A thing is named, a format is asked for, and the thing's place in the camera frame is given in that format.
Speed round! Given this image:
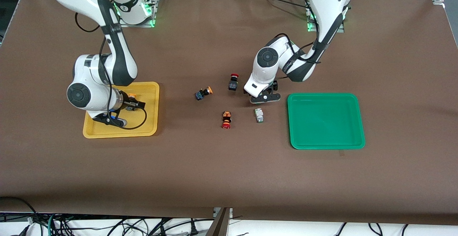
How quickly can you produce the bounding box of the yellow plastic tray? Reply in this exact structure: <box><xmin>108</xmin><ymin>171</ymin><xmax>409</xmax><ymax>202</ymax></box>
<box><xmin>83</xmin><ymin>82</ymin><xmax>160</xmax><ymax>139</ymax></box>

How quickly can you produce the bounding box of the red button black body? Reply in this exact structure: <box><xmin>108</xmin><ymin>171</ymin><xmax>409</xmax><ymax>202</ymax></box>
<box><xmin>228</xmin><ymin>73</ymin><xmax>240</xmax><ymax>92</ymax></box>

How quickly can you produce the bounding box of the green plastic tray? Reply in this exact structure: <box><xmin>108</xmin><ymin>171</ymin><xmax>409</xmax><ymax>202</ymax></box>
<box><xmin>287</xmin><ymin>93</ymin><xmax>366</xmax><ymax>150</ymax></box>

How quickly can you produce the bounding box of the brown table mat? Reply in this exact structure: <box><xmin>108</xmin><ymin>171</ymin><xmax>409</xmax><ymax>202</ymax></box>
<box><xmin>0</xmin><ymin>0</ymin><xmax>458</xmax><ymax>226</ymax></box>

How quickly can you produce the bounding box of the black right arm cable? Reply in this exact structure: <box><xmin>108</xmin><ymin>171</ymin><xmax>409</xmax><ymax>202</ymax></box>
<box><xmin>74</xmin><ymin>13</ymin><xmax>148</xmax><ymax>130</ymax></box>

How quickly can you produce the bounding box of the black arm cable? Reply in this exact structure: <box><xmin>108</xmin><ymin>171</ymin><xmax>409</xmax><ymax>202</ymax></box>
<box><xmin>74</xmin><ymin>13</ymin><xmax>148</xmax><ymax>130</ymax></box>
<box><xmin>272</xmin><ymin>0</ymin><xmax>322</xmax><ymax>65</ymax></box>

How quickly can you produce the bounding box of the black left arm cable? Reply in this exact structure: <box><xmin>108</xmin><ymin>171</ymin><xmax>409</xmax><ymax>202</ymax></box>
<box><xmin>272</xmin><ymin>0</ymin><xmax>322</xmax><ymax>65</ymax></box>

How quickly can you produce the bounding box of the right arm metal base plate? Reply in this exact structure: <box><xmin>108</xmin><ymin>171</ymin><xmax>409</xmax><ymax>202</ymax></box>
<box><xmin>118</xmin><ymin>0</ymin><xmax>158</xmax><ymax>28</ymax></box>

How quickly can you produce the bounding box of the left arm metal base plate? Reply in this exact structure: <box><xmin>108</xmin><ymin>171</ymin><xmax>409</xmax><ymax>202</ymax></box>
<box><xmin>307</xmin><ymin>7</ymin><xmax>346</xmax><ymax>33</ymax></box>

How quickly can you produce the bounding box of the black floor cable bundle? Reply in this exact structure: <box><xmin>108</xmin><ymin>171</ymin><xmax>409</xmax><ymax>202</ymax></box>
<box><xmin>0</xmin><ymin>196</ymin><xmax>201</xmax><ymax>236</ymax></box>

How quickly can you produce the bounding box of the dark table support post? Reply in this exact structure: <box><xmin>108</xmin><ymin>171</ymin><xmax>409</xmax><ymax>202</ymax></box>
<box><xmin>206</xmin><ymin>207</ymin><xmax>233</xmax><ymax>236</ymax></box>

